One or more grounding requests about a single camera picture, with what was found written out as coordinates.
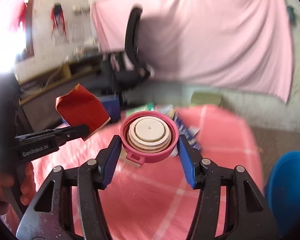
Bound dark blue snack pouch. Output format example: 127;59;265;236
171;112;202;151

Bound red snack wrapper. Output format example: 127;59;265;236
56;84;110;141

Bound pink white jar lid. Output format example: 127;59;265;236
120;111;179;165

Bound blue cardboard box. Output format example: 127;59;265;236
61;94;122;126

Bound green wrapper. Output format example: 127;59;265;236
125;102;155;117

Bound person left hand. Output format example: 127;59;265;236
0;162;37;215

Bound wooden desk shelf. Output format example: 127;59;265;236
19;63;100;105

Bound pink checked tablecloth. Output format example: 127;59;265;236
33;105;263;239

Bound green plastic stool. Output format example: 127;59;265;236
190;91;223;107

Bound black office chair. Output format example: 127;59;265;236
97;6;151;94

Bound blue plastic basin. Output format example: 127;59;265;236
264;151;300;236

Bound red black hanging ornament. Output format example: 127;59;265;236
50;3;67;38

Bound green hanging pouch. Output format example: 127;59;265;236
287;5;296;25

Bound white cable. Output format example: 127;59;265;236
39;64;63;88

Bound wall calendar sheets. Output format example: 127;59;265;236
52;22;85;46

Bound pink wall sheet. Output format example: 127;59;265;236
90;0;293;102

